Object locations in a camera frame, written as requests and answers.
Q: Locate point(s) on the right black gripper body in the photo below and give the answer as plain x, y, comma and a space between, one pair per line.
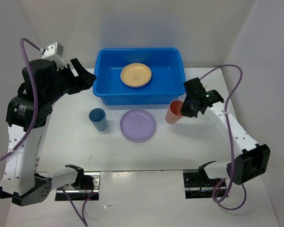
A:
187, 108

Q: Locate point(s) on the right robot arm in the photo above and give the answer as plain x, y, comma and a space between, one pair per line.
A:
250, 158

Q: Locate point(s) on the blue plastic bin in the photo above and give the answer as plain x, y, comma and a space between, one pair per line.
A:
166, 83

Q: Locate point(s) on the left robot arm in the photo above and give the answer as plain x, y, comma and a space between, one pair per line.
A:
28, 115

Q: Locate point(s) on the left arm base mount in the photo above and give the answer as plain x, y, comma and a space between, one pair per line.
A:
90, 183

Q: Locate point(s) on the yellow plastic plate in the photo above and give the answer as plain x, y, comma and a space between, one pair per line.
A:
135, 73

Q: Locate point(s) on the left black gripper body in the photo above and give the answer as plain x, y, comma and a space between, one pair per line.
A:
66, 82

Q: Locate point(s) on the red plastic cup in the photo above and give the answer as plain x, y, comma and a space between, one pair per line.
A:
173, 113

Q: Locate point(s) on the blue plastic cup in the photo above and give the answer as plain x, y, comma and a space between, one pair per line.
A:
98, 118

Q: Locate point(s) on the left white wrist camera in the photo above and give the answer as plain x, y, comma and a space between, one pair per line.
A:
54, 50

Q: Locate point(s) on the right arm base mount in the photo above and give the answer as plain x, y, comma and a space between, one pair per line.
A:
195, 188

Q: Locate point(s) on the purple plastic plate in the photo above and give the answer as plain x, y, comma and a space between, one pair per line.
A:
138, 125

